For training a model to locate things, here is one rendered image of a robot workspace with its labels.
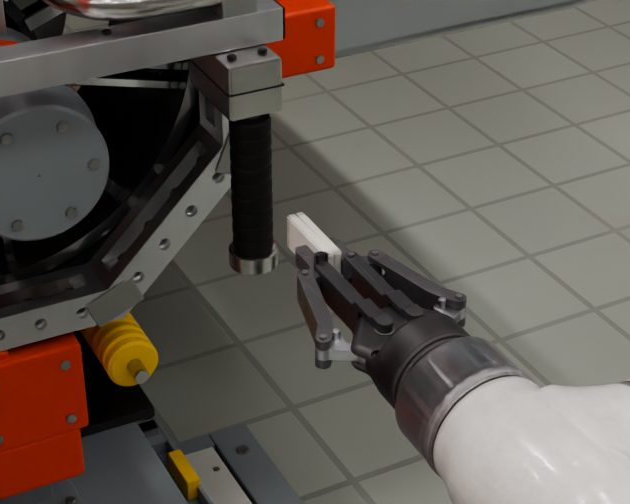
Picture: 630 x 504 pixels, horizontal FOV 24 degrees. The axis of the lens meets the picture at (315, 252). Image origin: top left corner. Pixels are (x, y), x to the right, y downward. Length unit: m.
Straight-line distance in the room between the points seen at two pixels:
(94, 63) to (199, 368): 1.32
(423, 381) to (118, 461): 0.98
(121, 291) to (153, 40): 0.40
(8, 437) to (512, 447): 0.77
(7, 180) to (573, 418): 0.55
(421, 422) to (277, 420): 1.36
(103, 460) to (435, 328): 0.96
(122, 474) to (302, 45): 0.67
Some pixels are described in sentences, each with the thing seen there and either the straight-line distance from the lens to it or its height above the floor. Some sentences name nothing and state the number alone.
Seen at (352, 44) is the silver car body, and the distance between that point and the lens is 1.70.
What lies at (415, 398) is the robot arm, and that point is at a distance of 0.98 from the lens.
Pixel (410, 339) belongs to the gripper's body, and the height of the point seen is 0.86.
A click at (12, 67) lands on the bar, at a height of 0.97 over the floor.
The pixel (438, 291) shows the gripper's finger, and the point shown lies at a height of 0.84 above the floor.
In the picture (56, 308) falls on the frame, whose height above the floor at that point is 0.61.
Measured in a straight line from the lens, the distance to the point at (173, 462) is 1.98.
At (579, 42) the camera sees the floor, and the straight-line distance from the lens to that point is 3.65.
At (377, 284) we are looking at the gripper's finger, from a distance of 1.11.
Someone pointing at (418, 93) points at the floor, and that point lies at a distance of 3.34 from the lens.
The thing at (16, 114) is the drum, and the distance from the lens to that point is 1.23.
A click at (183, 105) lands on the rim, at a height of 0.77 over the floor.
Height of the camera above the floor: 1.45
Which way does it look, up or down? 32 degrees down
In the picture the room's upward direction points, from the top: straight up
